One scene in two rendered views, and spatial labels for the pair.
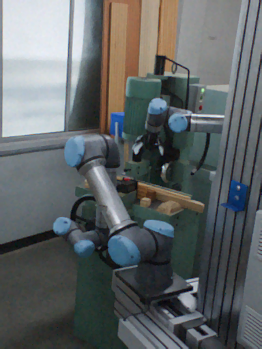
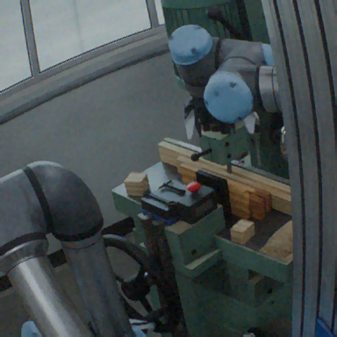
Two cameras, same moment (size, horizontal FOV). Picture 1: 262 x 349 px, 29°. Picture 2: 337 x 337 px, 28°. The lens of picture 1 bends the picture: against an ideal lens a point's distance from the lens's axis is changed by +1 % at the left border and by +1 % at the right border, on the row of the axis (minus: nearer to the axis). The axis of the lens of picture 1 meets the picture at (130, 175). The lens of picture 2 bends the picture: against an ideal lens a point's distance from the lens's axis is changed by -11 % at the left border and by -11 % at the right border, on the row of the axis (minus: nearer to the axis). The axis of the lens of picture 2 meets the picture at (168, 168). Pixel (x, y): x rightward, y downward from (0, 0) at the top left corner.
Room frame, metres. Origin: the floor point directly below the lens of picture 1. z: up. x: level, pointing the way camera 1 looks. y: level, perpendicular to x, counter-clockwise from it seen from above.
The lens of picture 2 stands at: (1.07, -0.40, 1.82)
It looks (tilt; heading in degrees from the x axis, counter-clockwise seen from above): 28 degrees down; 19
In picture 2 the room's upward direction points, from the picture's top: 11 degrees counter-clockwise
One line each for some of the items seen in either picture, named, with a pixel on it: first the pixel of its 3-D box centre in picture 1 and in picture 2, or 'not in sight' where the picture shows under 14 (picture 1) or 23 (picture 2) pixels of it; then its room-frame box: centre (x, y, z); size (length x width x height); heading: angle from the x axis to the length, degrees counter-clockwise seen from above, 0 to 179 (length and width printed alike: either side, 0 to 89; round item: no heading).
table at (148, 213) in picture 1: (125, 202); (211, 225); (2.46, 0.01, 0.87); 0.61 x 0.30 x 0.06; 57
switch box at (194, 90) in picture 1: (196, 99); not in sight; (2.76, -0.32, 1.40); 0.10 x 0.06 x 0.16; 147
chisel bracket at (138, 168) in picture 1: (138, 168); (232, 140); (2.58, -0.04, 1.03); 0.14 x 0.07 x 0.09; 147
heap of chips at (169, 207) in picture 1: (169, 205); (290, 233); (2.34, -0.21, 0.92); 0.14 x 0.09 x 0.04; 147
